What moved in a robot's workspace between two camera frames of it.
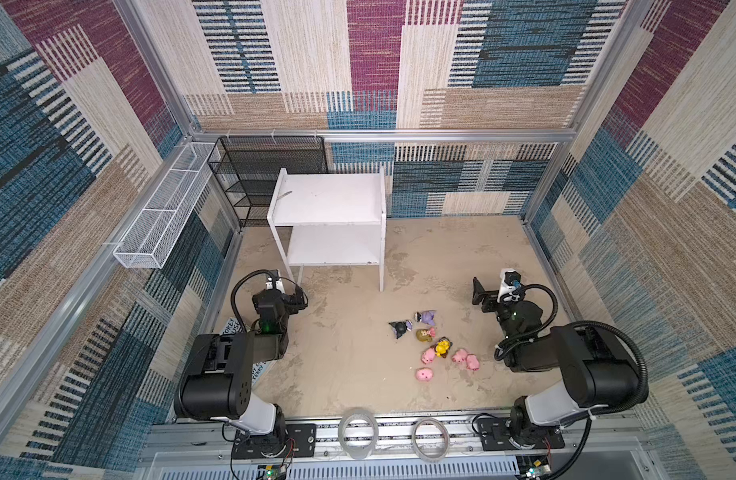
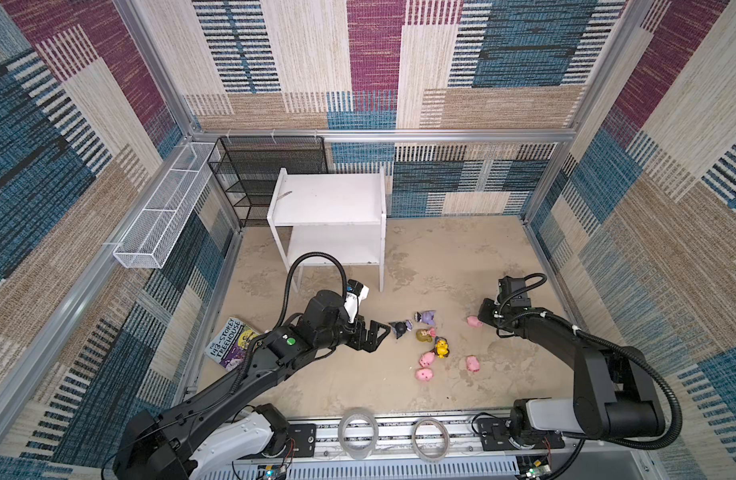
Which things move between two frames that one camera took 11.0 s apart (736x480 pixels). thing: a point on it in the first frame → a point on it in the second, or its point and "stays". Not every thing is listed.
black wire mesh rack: [250, 168] stays
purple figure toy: [426, 317] stays
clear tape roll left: [358, 454] stays
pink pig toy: [424, 374] stays
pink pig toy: [429, 355] stays
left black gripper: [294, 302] → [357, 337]
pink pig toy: [472, 362] stays
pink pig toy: [460, 356] → [474, 321]
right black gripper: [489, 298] → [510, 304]
